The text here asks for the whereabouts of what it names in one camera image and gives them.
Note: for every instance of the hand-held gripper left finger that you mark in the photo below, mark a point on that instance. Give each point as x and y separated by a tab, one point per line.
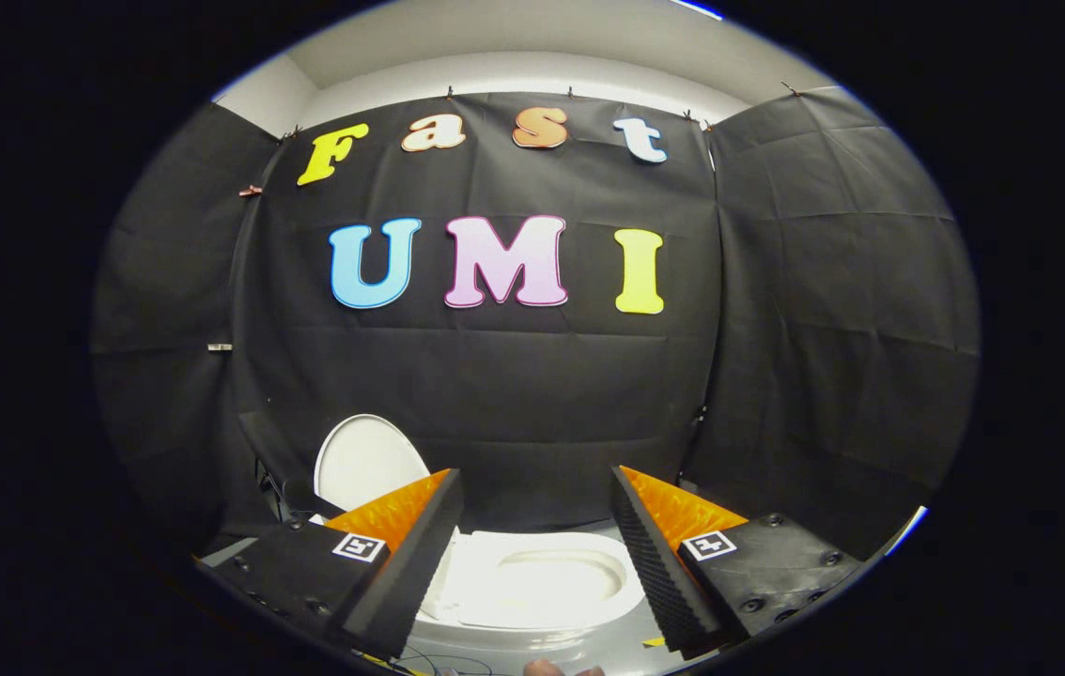
410	573

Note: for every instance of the black backdrop cloth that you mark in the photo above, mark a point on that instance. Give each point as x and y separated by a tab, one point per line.
824	282

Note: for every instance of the white ceramic toilet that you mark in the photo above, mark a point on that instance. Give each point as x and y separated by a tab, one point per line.
532	640

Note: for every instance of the white toilet seat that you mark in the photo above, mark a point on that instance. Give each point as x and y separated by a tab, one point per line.
486	577

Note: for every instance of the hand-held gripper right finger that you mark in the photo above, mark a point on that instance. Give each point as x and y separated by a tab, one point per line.
659	573

